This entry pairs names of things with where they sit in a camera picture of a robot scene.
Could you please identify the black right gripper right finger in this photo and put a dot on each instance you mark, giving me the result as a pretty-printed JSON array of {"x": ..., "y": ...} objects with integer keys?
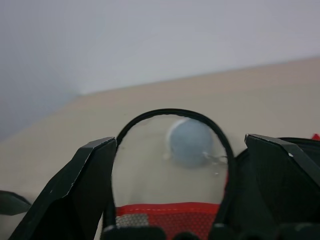
[{"x": 270, "y": 185}]

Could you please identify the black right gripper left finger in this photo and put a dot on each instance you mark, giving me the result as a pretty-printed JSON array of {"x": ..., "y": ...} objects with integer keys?
[{"x": 75, "y": 180}]

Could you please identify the red black mesh pouch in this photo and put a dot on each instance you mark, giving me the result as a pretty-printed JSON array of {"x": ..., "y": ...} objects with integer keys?
[{"x": 172, "y": 216}]

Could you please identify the pale blue round object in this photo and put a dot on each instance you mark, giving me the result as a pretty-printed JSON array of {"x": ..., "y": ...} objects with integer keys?
[{"x": 190, "y": 142}]

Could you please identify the dark rounded object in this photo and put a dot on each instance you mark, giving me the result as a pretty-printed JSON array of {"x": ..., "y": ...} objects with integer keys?
[{"x": 12, "y": 202}]

